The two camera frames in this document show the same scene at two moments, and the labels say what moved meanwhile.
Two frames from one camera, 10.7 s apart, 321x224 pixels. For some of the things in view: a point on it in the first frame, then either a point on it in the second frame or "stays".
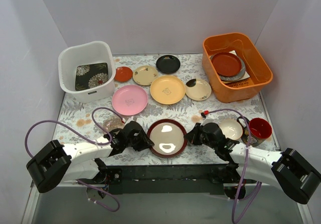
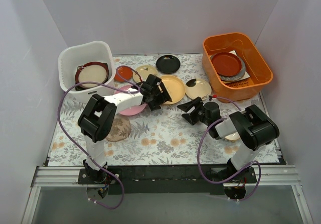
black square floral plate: (90, 76) stays
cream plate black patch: (198, 89) stays
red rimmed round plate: (167, 136) → (91, 72)
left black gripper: (141, 138) → (155, 93)
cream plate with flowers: (145, 75) stays
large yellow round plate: (167, 89) stays
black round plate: (167, 64) stays
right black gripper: (196, 134) → (196, 110)
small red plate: (123, 74) stays
